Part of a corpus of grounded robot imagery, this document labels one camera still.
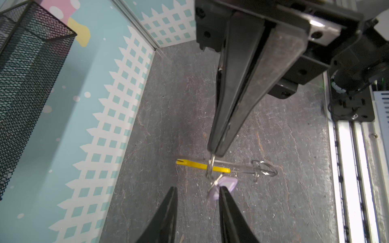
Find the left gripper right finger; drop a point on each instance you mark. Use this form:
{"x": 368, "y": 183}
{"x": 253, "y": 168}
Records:
{"x": 233, "y": 226}

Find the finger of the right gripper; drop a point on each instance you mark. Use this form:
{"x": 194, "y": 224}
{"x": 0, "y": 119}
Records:
{"x": 277, "y": 51}
{"x": 241, "y": 42}

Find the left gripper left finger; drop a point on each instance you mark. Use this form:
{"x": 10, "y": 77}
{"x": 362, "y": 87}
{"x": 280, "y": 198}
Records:
{"x": 162, "y": 227}

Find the pink tagged key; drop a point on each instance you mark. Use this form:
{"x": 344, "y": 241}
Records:
{"x": 230, "y": 183}

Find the black mesh wall basket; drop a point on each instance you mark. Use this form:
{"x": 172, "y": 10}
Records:
{"x": 34, "y": 47}

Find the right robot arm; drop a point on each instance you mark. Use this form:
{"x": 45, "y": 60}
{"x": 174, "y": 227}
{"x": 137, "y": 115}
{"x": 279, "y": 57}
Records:
{"x": 353, "y": 70}

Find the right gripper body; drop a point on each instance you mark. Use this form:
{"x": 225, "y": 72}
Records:
{"x": 332, "y": 30}

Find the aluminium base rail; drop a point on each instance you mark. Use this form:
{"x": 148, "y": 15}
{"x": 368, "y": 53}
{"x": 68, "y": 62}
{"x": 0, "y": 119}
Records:
{"x": 359, "y": 153}

